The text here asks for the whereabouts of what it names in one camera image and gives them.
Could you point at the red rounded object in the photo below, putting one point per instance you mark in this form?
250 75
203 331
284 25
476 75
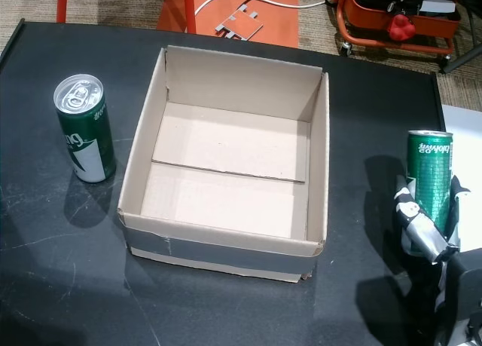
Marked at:
401 28

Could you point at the green white soda can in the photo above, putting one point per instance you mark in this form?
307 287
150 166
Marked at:
88 142
431 172

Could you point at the orange wheeled cart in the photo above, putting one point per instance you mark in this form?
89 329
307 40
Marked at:
376 18

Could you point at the white flat box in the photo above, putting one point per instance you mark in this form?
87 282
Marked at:
437 7

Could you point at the dark metal bar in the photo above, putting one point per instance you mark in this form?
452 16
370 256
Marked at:
463 57

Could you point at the orange metal stand base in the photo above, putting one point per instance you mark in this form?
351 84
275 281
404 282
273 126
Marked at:
280 25

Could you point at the white side table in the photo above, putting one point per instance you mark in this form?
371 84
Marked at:
467 150

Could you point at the orange grey floor plate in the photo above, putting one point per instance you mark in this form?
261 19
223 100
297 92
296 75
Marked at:
241 23

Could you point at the orange metal leg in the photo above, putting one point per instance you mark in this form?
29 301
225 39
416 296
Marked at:
62 3
189 10

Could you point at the open cardboard box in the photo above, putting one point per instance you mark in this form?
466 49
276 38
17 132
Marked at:
229 161

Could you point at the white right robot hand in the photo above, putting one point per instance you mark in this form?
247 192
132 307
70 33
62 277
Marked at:
416 225

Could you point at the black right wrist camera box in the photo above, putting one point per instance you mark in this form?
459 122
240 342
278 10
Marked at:
467 297

